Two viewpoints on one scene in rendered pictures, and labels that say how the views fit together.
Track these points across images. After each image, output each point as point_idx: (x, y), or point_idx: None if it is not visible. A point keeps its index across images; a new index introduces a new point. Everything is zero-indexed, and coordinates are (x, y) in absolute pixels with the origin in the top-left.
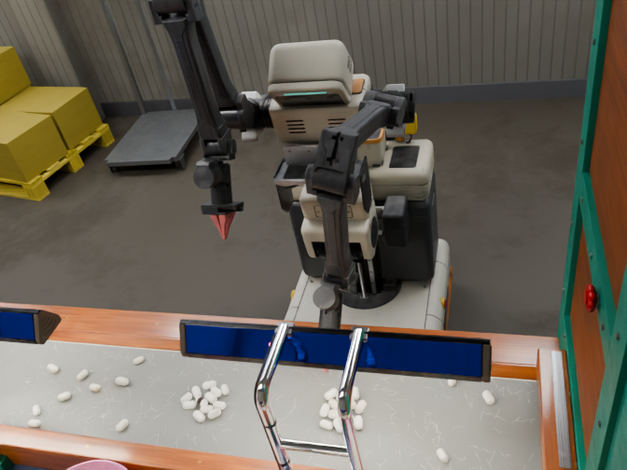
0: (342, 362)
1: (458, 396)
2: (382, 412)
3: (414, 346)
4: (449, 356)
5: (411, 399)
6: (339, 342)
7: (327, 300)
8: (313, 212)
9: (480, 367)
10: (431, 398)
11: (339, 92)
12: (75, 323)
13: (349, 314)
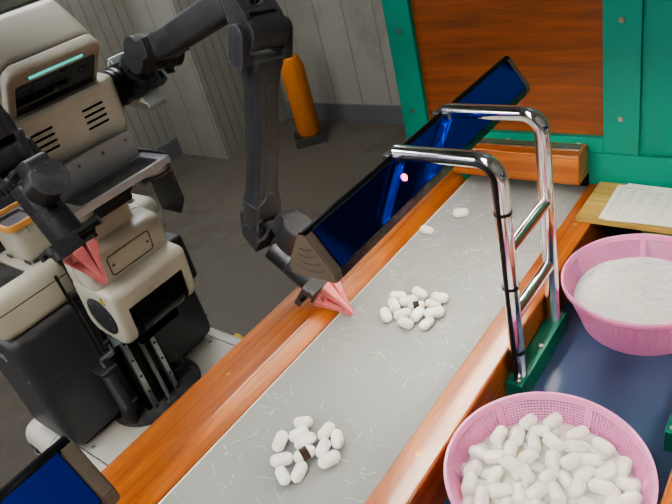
0: (459, 146)
1: (446, 232)
2: (434, 282)
3: (482, 91)
4: (502, 84)
5: (430, 261)
6: (443, 128)
7: (304, 223)
8: (107, 270)
9: (520, 79)
10: (438, 248)
11: (96, 51)
12: None
13: None
